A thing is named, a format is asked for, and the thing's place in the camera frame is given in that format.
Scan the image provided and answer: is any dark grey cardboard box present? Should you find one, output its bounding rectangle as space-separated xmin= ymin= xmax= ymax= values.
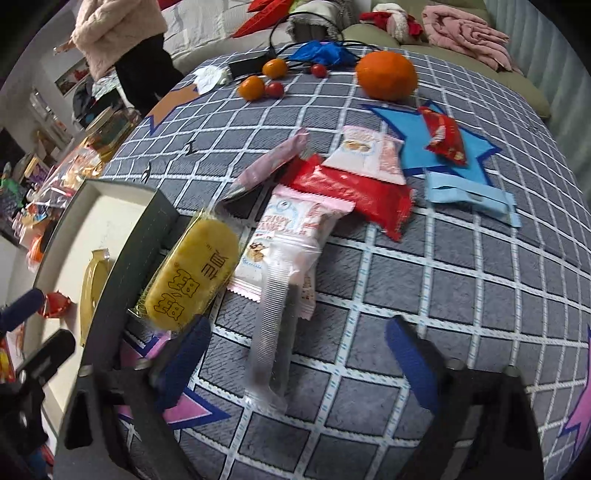
xmin=28 ymin=178 xmax=185 ymax=416

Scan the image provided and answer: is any blue plastic bag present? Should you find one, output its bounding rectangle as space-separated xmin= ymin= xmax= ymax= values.
xmin=290 ymin=41 xmax=358 ymax=68

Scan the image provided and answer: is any glass jar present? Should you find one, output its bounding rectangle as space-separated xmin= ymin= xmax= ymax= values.
xmin=88 ymin=106 xmax=139 ymax=153

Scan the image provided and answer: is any red pillow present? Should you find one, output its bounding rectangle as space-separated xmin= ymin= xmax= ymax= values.
xmin=233 ymin=4 xmax=291 ymax=38
xmin=247 ymin=0 xmax=296 ymax=14

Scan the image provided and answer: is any crumpled white tissue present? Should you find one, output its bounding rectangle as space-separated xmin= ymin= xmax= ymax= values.
xmin=193 ymin=65 xmax=232 ymax=95

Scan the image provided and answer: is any red white plush cloth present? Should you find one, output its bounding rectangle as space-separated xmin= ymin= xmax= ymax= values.
xmin=360 ymin=2 xmax=423 ymax=40

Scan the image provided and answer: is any clear bag of snacks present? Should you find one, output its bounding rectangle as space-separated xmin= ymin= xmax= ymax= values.
xmin=28 ymin=143 xmax=107 ymax=204

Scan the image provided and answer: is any grey white fuzzy cushion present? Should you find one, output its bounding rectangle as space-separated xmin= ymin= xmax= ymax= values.
xmin=286 ymin=0 xmax=345 ymax=44

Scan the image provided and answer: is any black power adapter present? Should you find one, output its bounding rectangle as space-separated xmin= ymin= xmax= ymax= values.
xmin=228 ymin=58 xmax=269 ymax=78

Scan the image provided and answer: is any large pink white snack packet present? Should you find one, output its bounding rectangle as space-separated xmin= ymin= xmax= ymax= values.
xmin=228 ymin=185 xmax=356 ymax=321

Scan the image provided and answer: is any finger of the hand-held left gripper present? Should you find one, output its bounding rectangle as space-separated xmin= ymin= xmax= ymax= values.
xmin=0 ymin=287 xmax=47 ymax=334
xmin=14 ymin=329 xmax=77 ymax=386

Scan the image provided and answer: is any red patterned snack packet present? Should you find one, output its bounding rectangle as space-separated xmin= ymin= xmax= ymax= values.
xmin=418 ymin=106 xmax=469 ymax=167

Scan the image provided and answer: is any grey checked star tablecloth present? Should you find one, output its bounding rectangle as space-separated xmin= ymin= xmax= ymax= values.
xmin=55 ymin=44 xmax=591 ymax=480

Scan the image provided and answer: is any small red candy packet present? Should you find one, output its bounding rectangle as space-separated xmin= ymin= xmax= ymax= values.
xmin=41 ymin=291 xmax=74 ymax=318

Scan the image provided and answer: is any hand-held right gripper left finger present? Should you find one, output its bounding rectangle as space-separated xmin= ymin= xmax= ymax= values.
xmin=55 ymin=316 xmax=213 ymax=480

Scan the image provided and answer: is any yellow snack packet black print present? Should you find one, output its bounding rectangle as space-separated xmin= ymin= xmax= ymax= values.
xmin=134 ymin=208 xmax=241 ymax=333

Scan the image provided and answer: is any slim pink snack packet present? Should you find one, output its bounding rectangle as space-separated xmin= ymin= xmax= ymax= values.
xmin=226 ymin=128 xmax=310 ymax=201

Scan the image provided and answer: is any plain yellow snack packet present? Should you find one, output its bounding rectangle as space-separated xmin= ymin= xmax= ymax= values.
xmin=79 ymin=248 xmax=112 ymax=347

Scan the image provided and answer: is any pink folded blanket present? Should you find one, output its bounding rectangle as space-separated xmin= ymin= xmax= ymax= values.
xmin=422 ymin=4 xmax=525 ymax=75

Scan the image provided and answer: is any grey striped sofa cover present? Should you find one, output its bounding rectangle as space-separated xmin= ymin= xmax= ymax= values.
xmin=159 ymin=0 xmax=278 ymax=75

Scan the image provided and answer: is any pink white striped snack packet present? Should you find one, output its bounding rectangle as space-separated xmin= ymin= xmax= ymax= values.
xmin=323 ymin=124 xmax=407 ymax=188

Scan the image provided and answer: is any clear plastic snack packet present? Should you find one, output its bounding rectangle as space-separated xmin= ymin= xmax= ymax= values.
xmin=242 ymin=233 xmax=324 ymax=411

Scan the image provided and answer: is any light blue snack packet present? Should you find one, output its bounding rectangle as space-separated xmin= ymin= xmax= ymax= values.
xmin=425 ymin=171 xmax=522 ymax=228

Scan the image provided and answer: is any long red snack packet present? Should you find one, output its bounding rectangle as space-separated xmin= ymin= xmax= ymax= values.
xmin=279 ymin=154 xmax=414 ymax=243

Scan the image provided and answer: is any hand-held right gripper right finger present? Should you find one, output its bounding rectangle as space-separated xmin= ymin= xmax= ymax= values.
xmin=385 ymin=315 xmax=546 ymax=480

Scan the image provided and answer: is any green sofa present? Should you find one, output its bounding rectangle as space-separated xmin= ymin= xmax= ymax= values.
xmin=342 ymin=0 xmax=552 ymax=116

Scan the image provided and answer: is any large orange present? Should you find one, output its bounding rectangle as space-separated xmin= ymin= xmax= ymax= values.
xmin=355 ymin=50 xmax=419 ymax=101

